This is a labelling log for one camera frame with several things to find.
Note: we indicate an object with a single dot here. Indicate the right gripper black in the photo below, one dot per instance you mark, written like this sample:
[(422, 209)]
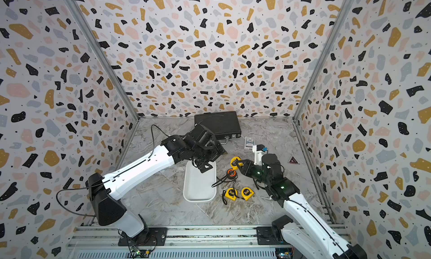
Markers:
[(248, 167)]

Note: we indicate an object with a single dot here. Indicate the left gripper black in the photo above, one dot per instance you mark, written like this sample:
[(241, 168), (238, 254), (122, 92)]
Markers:
[(216, 153)]

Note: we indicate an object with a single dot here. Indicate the yellow tape measure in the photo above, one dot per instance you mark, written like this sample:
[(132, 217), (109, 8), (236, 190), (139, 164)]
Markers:
[(234, 163), (246, 193), (229, 194)]

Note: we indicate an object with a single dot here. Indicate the orange black tape measure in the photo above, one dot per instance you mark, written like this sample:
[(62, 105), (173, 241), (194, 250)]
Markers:
[(230, 176)]

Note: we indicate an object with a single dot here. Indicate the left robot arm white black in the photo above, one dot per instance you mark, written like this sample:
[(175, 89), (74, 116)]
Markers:
[(106, 192)]

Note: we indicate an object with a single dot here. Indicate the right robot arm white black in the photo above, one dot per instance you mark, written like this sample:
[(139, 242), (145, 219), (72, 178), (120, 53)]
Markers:
[(302, 227)]

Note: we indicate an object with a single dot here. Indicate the playing card deck box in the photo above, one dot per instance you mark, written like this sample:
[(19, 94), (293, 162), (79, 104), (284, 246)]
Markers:
[(249, 142)]

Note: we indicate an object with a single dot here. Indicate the white plastic storage box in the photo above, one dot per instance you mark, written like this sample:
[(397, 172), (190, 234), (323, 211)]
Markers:
[(198, 186)]

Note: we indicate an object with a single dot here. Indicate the red triangle sticker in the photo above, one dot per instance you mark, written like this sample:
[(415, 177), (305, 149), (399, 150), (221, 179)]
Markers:
[(293, 161)]

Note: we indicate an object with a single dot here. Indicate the black metal-trimmed carrying case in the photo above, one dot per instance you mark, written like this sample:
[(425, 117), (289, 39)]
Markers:
[(225, 125)]

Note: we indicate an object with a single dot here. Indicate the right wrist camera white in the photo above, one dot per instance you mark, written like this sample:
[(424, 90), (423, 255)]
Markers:
[(259, 151)]

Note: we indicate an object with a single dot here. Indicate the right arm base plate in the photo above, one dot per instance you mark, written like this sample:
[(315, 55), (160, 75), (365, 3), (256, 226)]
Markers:
[(267, 235)]

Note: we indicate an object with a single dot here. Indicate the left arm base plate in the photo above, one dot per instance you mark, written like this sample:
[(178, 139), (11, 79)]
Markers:
[(153, 236)]

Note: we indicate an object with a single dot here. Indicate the aluminium front rail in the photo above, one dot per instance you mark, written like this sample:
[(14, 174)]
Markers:
[(182, 236)]

